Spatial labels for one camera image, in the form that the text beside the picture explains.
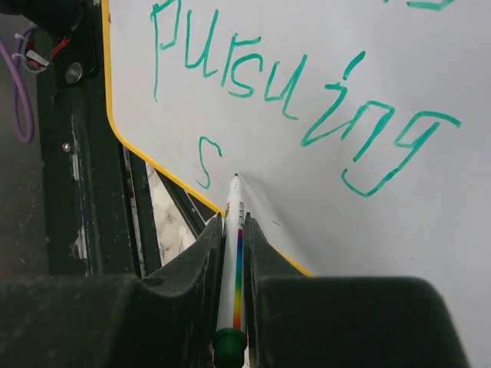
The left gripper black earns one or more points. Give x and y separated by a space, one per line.
71 26

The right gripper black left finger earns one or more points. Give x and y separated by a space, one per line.
166 319

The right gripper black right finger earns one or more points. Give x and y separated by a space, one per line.
301 321

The white whiteboard marker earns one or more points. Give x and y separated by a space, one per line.
229 342

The yellow framed whiteboard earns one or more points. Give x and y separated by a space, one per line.
360 129

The black white chessboard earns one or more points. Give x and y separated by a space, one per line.
195 213

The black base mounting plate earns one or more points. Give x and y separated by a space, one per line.
97 205

